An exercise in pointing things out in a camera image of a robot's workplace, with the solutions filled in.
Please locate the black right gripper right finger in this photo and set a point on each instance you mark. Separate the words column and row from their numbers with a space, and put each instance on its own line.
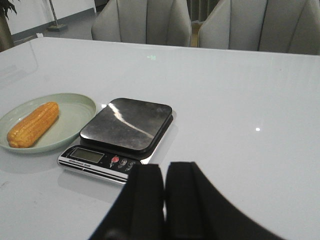
column 196, row 210

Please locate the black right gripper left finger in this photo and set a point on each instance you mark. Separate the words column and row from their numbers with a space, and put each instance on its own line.
column 137, row 213

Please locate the orange corn cob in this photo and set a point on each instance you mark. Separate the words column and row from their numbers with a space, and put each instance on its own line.
column 28, row 131

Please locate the black silver kitchen scale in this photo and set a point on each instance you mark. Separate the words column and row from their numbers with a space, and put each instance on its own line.
column 125, row 133

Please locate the light green plate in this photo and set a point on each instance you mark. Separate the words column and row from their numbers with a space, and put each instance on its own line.
column 75, row 111

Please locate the left grey upholstered chair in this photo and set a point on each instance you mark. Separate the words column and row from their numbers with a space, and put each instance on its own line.
column 152, row 22

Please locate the grey upholstered chair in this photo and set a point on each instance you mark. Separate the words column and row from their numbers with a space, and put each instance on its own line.
column 152, row 22
column 279, row 26

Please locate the floor stand with base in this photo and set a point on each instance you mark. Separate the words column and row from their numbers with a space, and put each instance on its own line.
column 55, row 26

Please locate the right grey upholstered chair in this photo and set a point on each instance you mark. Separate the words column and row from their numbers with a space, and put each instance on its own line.
column 279, row 26

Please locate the potted plant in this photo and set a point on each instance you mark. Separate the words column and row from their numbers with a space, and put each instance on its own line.
column 6, row 40

